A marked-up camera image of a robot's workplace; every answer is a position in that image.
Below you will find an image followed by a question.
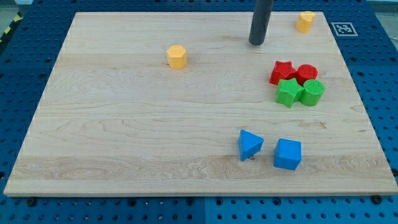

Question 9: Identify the black bolt left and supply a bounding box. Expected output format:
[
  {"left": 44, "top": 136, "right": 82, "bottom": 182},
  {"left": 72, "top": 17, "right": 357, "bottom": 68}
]
[{"left": 26, "top": 197, "right": 37, "bottom": 207}]

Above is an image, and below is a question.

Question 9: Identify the green cylinder block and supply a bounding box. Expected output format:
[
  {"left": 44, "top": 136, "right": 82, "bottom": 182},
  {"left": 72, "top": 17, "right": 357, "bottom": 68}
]
[{"left": 300, "top": 79, "right": 325, "bottom": 106}]

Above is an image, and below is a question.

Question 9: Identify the black bolt right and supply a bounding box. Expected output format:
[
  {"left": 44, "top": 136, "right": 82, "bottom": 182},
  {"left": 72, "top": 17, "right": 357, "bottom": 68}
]
[{"left": 371, "top": 195, "right": 382, "bottom": 205}]

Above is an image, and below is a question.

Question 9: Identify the blue triangle block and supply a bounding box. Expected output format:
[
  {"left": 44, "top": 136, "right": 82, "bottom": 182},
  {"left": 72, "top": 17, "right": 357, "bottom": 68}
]
[{"left": 238, "top": 129, "right": 264, "bottom": 161}]

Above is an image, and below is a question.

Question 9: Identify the black bolt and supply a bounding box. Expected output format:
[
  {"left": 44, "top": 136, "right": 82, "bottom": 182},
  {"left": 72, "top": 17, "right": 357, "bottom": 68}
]
[
  {"left": 26, "top": 197, "right": 37, "bottom": 207},
  {"left": 371, "top": 195, "right": 382, "bottom": 205}
]

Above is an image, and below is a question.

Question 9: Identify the red star block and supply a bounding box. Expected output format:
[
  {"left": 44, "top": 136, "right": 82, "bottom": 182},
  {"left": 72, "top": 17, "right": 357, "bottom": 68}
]
[{"left": 269, "top": 60, "right": 297, "bottom": 85}]

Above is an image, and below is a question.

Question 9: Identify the blue cube block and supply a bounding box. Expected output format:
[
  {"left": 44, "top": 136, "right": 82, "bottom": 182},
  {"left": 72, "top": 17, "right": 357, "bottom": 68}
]
[{"left": 274, "top": 138, "right": 302, "bottom": 170}]

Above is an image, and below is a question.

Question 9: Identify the wooden board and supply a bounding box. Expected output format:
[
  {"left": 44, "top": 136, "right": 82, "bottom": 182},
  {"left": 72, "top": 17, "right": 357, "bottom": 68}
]
[{"left": 4, "top": 12, "right": 397, "bottom": 197}]

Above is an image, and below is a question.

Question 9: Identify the white fiducial marker tag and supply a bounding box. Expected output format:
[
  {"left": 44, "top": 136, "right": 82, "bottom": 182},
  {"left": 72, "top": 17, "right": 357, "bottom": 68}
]
[{"left": 331, "top": 22, "right": 358, "bottom": 37}]

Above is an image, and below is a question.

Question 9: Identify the yellow heart block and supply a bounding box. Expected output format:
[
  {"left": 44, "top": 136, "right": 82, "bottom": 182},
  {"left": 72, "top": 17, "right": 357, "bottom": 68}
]
[{"left": 296, "top": 11, "right": 315, "bottom": 34}]

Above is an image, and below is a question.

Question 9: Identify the red cylinder block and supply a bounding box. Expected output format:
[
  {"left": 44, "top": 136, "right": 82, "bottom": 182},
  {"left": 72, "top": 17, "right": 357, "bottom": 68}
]
[{"left": 296, "top": 64, "right": 318, "bottom": 85}]

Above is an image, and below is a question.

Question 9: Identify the green star block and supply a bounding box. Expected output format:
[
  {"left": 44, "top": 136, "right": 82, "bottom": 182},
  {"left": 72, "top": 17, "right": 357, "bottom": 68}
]
[{"left": 275, "top": 78, "right": 304, "bottom": 108}]

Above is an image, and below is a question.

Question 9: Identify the yellow hexagon block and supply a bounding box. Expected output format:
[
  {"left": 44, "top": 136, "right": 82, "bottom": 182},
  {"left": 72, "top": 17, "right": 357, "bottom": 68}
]
[{"left": 167, "top": 45, "right": 187, "bottom": 69}]

